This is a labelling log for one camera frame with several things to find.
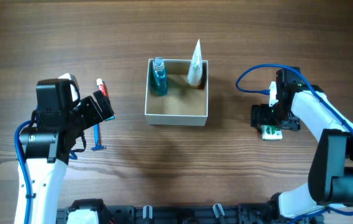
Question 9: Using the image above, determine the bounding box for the blue mouthwash bottle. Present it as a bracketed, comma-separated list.
[151, 57, 168, 96]

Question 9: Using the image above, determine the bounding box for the red green toothpaste tube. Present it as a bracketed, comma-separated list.
[96, 78, 110, 101]

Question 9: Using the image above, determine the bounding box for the white open cardboard box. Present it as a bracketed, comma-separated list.
[144, 58, 209, 126]

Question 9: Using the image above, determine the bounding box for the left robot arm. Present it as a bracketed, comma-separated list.
[14, 78, 114, 223]

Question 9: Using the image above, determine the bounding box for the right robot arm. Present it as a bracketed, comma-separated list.
[251, 65, 353, 223]

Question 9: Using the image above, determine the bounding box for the green soap box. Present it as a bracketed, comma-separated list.
[261, 125, 283, 141]

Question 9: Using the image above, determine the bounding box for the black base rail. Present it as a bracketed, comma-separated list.
[56, 199, 290, 224]

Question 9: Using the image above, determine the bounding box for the left blue cable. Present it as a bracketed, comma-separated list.
[14, 119, 80, 224]

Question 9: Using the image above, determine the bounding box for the white lotion tube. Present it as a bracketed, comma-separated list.
[187, 39, 203, 87]

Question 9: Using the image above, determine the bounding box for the blue disposable razor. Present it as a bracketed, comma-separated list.
[91, 124, 106, 151]

